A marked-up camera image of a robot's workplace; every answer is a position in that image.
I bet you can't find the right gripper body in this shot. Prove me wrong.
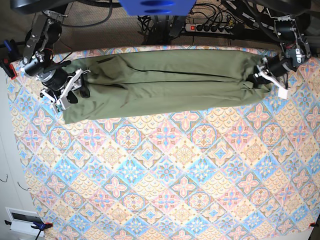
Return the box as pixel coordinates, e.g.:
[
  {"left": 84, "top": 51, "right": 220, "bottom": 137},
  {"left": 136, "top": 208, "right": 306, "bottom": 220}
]
[{"left": 39, "top": 68, "right": 91, "bottom": 103}]

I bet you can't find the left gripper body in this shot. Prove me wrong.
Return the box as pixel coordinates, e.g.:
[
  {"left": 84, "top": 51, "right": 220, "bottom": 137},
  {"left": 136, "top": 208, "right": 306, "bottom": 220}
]
[{"left": 253, "top": 56, "right": 290, "bottom": 90}]

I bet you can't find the green t-shirt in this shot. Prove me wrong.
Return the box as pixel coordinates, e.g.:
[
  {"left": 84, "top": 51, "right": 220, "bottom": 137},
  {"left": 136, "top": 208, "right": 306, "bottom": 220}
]
[{"left": 63, "top": 49, "right": 272, "bottom": 124}]

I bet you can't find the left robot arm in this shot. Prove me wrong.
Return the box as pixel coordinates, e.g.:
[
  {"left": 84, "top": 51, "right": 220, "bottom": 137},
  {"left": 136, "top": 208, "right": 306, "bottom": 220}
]
[{"left": 244, "top": 0, "right": 312, "bottom": 99}]

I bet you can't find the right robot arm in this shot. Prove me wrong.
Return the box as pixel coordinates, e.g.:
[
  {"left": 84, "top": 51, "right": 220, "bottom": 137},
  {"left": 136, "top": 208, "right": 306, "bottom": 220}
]
[{"left": 10, "top": 0, "right": 91, "bottom": 112}]

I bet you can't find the upper left table clamp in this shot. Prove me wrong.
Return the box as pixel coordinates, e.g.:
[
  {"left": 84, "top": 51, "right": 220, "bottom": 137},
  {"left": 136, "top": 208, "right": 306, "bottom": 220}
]
[{"left": 0, "top": 39, "right": 18, "bottom": 80}]

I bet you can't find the white power strip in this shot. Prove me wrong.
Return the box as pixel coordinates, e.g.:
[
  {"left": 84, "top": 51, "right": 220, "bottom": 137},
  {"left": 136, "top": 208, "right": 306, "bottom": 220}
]
[{"left": 184, "top": 23, "right": 232, "bottom": 35}]

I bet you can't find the patterned tablecloth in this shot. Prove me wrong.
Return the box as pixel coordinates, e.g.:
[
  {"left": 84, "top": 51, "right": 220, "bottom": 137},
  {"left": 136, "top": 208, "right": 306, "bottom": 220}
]
[{"left": 6, "top": 57, "right": 320, "bottom": 240}]

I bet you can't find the white floor outlet box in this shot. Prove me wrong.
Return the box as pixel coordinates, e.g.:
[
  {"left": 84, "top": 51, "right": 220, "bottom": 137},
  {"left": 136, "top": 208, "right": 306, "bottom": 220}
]
[{"left": 5, "top": 207, "right": 43, "bottom": 240}]

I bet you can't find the lower left table clamp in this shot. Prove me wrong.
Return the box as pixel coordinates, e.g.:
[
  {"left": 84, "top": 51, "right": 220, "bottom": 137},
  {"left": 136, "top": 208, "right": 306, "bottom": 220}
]
[{"left": 4, "top": 220, "right": 53, "bottom": 232}]

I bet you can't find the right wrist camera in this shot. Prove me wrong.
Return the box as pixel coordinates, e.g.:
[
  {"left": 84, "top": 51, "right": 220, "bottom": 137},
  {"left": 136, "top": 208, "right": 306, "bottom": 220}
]
[{"left": 52, "top": 98, "right": 71, "bottom": 114}]

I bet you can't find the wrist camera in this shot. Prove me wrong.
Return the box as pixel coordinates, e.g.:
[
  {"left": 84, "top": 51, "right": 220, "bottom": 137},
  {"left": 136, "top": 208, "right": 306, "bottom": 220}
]
[
  {"left": 52, "top": 98, "right": 71, "bottom": 114},
  {"left": 277, "top": 88, "right": 289, "bottom": 100}
]

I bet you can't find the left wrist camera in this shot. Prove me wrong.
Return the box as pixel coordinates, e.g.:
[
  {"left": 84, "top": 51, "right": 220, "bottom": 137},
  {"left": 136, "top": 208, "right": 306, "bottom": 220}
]
[{"left": 277, "top": 88, "right": 289, "bottom": 100}]

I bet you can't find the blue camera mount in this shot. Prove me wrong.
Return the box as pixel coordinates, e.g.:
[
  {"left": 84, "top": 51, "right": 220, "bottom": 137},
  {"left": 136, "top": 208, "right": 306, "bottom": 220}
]
[{"left": 118, "top": 0, "right": 196, "bottom": 16}]

